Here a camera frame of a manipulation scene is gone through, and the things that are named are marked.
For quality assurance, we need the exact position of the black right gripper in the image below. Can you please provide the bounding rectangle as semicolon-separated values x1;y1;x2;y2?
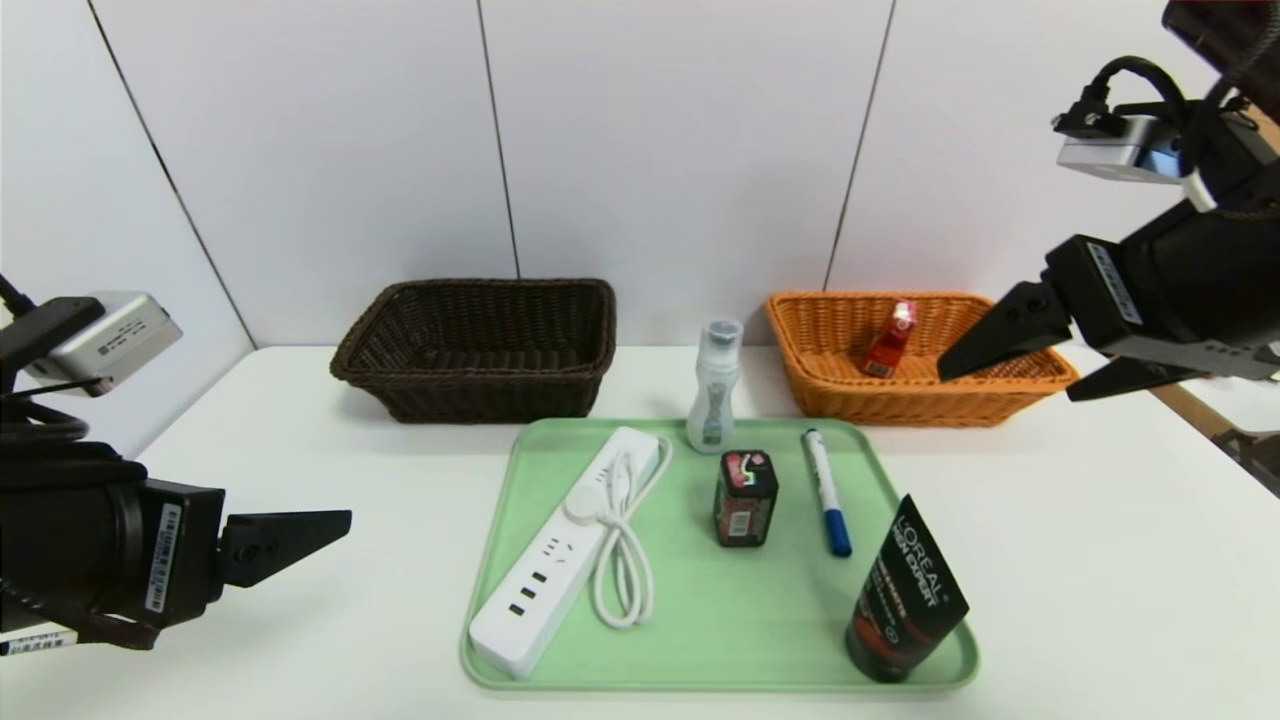
936;159;1280;402

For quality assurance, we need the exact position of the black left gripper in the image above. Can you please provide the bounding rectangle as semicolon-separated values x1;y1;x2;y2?
0;477;353;633

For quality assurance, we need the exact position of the red snack packet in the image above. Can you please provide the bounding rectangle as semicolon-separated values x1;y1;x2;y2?
862;298;918;379

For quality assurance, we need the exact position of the black cosmetic tube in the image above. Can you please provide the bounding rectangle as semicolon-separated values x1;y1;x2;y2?
845;494;969;684

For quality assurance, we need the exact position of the black pink chewing gum box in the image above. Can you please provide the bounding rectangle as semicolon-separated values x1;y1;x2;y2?
712;449;779;548

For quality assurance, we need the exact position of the white bottle with clear cap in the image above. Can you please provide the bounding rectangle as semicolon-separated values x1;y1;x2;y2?
685;319;744;455

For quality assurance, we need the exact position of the orange wicker basket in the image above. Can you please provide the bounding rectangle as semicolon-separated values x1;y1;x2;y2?
765;291;1079;429

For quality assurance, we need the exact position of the dark brown wicker basket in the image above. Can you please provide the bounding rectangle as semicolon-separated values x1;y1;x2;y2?
330;278;618;425

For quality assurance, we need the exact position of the white side table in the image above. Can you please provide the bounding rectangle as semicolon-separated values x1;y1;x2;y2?
1195;376;1280;438

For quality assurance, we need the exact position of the white power strip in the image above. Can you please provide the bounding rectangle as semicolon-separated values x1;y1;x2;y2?
469;427;663;678

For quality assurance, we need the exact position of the white marker with blue cap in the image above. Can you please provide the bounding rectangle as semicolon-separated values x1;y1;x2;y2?
801;429;853;558

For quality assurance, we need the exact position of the light green plastic tray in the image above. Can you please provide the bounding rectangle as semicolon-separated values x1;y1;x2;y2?
461;417;978;691

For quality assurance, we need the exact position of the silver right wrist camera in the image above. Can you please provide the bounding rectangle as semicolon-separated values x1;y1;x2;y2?
1055;113;1186;185

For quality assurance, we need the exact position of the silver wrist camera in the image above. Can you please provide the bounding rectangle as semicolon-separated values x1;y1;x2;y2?
1055;113;1186;185
25;291;184;398

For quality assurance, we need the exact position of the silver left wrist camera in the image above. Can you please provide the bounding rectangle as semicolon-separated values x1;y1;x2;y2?
25;291;184;398

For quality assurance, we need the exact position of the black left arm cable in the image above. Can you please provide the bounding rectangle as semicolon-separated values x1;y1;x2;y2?
0;275;91;446

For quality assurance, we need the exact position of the white power strip cable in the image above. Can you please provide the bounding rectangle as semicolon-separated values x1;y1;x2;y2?
565;437;674;629

